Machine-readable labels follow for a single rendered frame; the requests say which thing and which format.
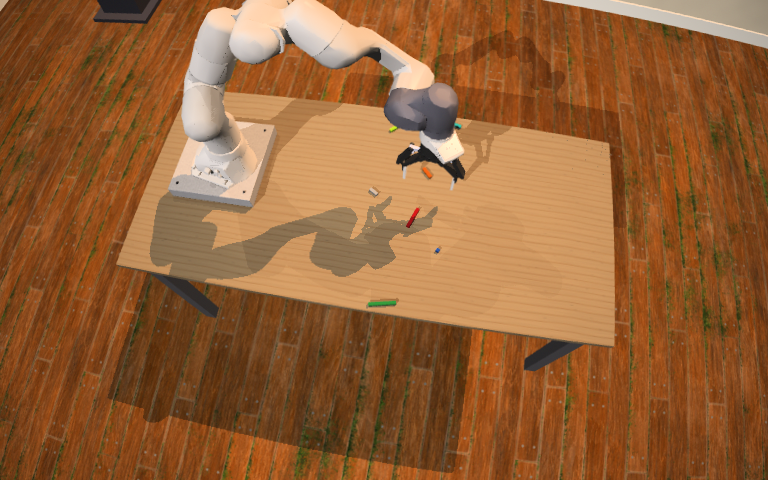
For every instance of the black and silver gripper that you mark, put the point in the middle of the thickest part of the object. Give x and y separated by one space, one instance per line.
428 155

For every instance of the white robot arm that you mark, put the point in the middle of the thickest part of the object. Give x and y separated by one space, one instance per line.
335 44

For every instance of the red rod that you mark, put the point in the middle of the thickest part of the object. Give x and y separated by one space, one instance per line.
412 217

